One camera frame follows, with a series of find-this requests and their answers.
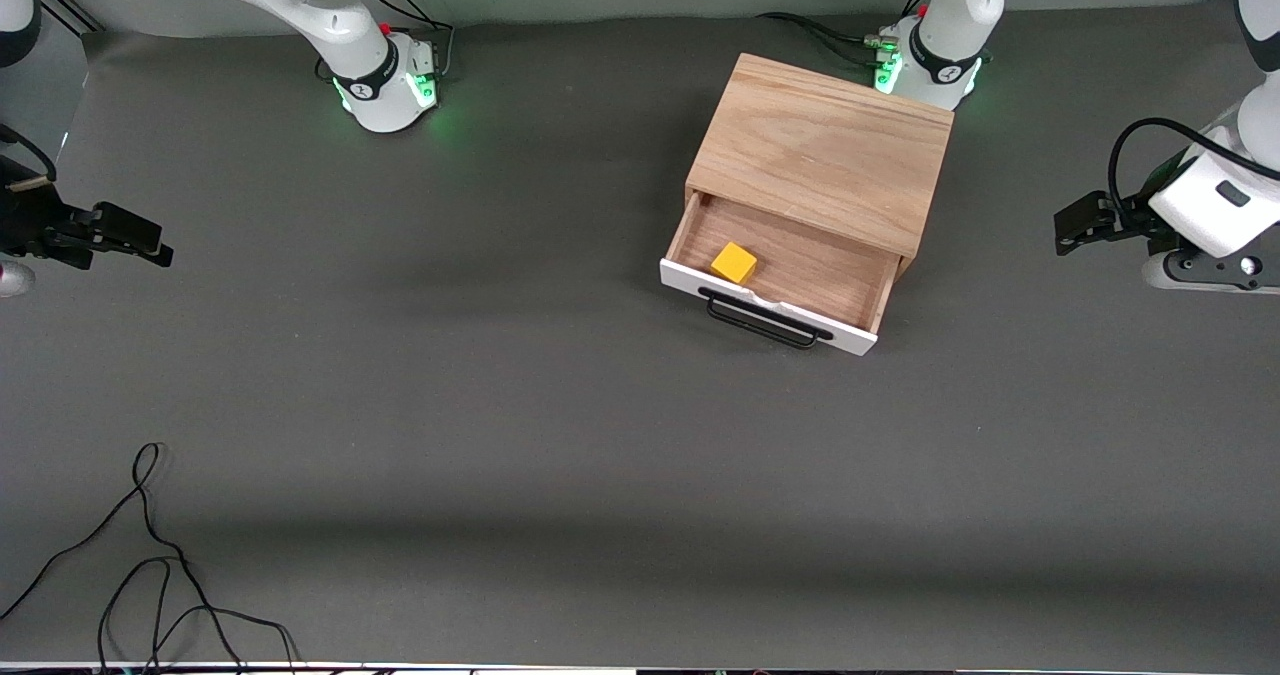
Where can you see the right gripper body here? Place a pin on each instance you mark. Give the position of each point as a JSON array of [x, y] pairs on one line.
[[28, 225]]

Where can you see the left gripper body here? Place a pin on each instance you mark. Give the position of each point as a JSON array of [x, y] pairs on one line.
[[1131, 217]]

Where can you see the white-fronted wooden drawer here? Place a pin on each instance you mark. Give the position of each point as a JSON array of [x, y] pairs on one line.
[[810, 265]]

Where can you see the yellow block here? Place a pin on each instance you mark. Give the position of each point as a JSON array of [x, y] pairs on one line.
[[734, 263]]

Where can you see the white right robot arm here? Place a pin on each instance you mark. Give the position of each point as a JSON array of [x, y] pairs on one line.
[[330, 15]]

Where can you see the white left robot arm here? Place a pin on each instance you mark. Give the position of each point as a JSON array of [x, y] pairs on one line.
[[950, 15]]

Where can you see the wooden drawer cabinet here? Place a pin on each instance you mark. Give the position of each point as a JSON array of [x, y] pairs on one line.
[[830, 145]]

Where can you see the black corner rail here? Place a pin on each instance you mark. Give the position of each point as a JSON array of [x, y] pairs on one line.
[[70, 7]]

